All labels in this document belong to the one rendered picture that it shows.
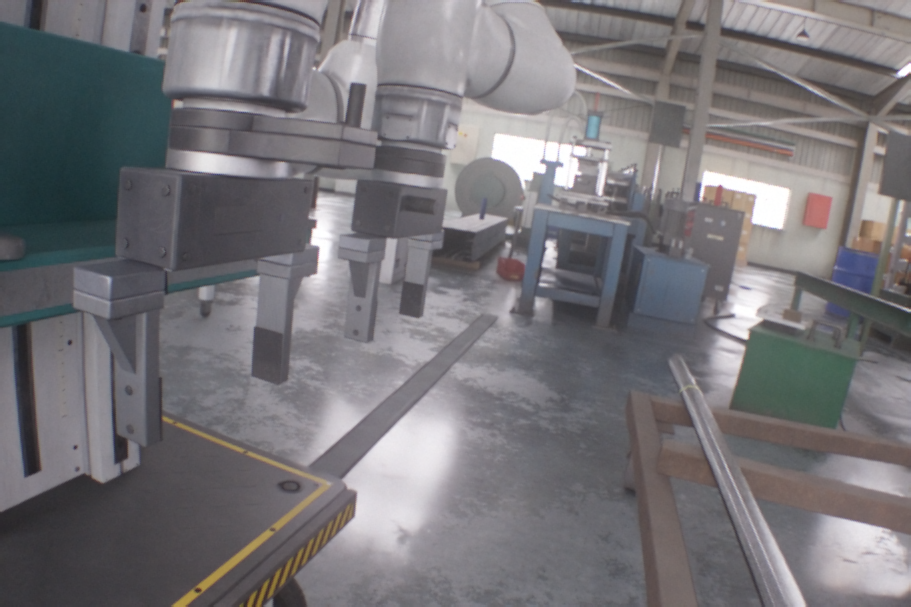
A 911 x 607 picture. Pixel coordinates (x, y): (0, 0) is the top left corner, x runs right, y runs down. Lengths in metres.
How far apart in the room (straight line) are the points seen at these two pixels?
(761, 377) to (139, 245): 2.64
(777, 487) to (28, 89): 1.37
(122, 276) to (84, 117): 0.48
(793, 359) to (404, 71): 2.38
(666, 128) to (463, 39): 6.59
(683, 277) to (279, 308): 3.88
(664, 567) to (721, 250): 4.75
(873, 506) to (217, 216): 1.28
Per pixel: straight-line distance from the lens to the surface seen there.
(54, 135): 0.75
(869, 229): 15.24
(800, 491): 1.32
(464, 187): 9.31
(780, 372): 2.77
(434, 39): 0.58
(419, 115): 0.58
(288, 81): 0.35
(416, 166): 0.58
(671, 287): 4.21
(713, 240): 5.55
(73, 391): 0.94
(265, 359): 0.45
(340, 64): 0.90
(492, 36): 0.63
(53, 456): 0.96
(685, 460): 1.27
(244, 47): 0.34
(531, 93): 0.70
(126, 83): 0.81
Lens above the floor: 0.82
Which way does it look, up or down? 12 degrees down
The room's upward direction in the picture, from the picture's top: 9 degrees clockwise
